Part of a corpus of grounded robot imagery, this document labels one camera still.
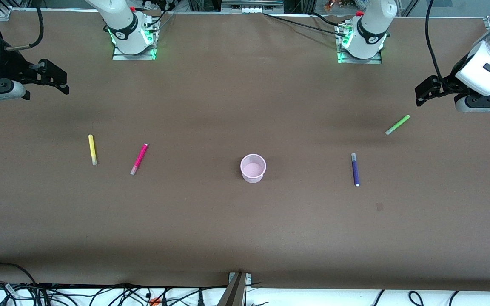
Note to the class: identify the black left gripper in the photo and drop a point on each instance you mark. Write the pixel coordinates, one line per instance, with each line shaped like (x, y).
(446, 84)

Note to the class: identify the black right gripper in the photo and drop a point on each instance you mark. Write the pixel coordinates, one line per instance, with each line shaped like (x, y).
(12, 68)

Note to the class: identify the purple marker pen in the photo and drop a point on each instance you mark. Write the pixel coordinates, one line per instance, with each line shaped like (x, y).
(355, 170)

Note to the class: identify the pink highlighter pen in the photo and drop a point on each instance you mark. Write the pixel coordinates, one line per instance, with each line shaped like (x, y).
(139, 158)

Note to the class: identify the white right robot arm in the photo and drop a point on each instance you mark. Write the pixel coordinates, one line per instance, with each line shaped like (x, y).
(123, 25)

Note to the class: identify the pink pen holder cup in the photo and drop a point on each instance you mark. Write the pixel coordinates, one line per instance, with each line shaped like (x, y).
(253, 169)

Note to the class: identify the green highlighter pen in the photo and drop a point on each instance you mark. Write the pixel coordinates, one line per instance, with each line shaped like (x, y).
(398, 124)

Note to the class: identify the yellow highlighter pen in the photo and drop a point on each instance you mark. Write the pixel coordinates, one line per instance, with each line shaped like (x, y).
(92, 148)

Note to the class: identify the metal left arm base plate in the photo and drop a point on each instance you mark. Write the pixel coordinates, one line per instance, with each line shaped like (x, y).
(360, 60)

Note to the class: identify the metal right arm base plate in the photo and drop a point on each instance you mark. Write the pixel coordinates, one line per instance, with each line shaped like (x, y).
(134, 56)

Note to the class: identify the aluminium table leg bracket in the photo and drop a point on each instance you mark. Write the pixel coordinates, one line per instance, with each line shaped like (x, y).
(234, 291)

